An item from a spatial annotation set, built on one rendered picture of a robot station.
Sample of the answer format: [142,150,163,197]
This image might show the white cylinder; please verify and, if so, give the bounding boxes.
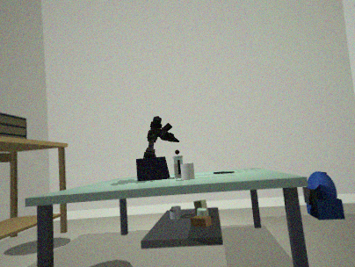
[180,163,195,180]

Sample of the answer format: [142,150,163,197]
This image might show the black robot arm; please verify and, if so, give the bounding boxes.
[143,116,172,158]

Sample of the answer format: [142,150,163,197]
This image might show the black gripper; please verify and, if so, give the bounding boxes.
[156,128,179,142]

